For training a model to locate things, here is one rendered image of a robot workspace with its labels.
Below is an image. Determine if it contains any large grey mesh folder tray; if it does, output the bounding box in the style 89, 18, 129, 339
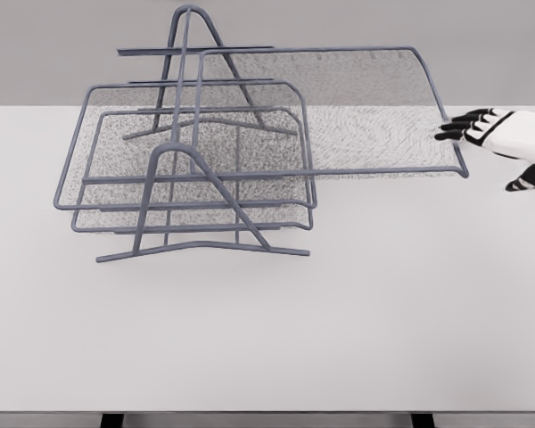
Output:
189, 44, 470, 181

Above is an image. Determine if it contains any grey wire tray rack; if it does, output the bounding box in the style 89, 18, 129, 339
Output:
82, 4, 313, 265

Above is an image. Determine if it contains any small grey mesh folder tray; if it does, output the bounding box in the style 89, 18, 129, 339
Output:
70, 106, 316, 234

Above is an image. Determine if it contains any medium grey mesh folder tray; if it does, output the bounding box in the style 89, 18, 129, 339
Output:
53, 78, 317, 211

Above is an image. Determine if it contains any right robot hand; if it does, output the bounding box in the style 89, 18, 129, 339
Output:
433, 106, 535, 193

